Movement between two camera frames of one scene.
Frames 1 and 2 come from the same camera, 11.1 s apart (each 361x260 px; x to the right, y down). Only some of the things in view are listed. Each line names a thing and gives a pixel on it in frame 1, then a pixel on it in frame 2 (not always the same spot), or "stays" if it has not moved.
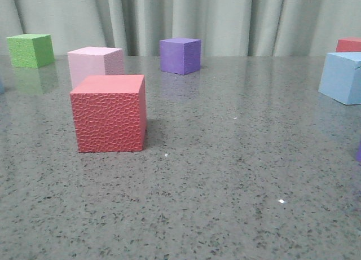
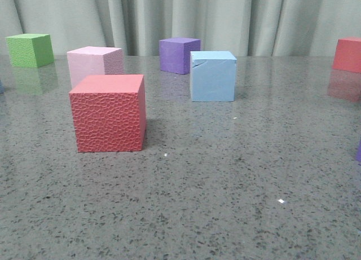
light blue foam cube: [2, 88] stays
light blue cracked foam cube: [340, 77] → [212, 76]
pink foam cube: [93, 61] stays
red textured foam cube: [110, 113] stays
